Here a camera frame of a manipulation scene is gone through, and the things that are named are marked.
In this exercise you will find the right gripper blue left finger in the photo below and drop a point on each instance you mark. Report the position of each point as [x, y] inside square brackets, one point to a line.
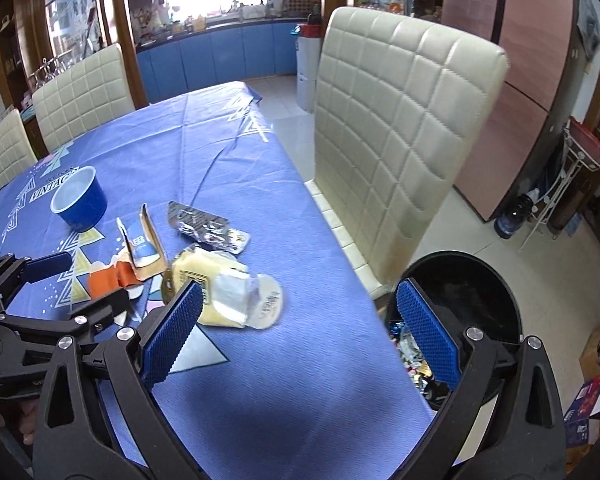
[74, 437]

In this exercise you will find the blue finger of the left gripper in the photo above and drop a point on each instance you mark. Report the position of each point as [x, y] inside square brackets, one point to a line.
[39, 269]
[93, 318]

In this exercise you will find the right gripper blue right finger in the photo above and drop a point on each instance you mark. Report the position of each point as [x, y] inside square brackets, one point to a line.
[525, 438]

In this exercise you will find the orange white paper box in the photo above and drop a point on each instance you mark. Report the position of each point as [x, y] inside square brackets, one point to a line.
[119, 272]

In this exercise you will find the torn blue cardboard carton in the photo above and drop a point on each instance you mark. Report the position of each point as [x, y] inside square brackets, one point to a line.
[144, 251]

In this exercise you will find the yellow plastic food pouch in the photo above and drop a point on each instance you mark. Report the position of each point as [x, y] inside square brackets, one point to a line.
[232, 296]

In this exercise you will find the black round trash bin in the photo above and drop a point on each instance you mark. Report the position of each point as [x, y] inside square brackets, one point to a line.
[465, 292]

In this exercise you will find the cardboard boxes pile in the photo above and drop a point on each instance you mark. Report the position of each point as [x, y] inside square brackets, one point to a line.
[582, 418]

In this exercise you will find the blue paper cup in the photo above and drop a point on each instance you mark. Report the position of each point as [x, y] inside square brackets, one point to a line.
[80, 201]

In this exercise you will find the silver blister pack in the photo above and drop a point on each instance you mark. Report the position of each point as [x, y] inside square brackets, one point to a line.
[207, 229]

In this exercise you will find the cream quilted chair left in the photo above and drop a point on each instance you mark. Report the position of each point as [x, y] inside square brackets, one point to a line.
[16, 154]

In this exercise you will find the cream quilted chair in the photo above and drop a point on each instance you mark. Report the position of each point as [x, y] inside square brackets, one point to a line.
[400, 102]
[16, 154]
[87, 95]

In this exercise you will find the blue patterned tablecloth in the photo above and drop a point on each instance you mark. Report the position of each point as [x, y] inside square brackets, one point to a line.
[290, 373]

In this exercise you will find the cream quilted chair middle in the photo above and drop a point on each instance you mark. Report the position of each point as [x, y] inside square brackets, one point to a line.
[87, 95]

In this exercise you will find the blue water jug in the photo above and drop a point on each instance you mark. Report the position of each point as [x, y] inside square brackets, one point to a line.
[513, 216]

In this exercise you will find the blue kitchen cabinets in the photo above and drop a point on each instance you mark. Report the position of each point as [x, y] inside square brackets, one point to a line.
[224, 53]

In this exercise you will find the white metal plant stand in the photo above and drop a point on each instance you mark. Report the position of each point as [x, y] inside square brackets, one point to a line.
[573, 161]

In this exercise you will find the red basin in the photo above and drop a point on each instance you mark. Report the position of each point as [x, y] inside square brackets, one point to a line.
[585, 140]

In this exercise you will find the cream quilted chair right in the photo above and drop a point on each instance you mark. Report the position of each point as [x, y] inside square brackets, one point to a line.
[400, 102]

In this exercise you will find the pink refrigerator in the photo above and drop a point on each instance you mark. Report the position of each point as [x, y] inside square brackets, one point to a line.
[535, 35]

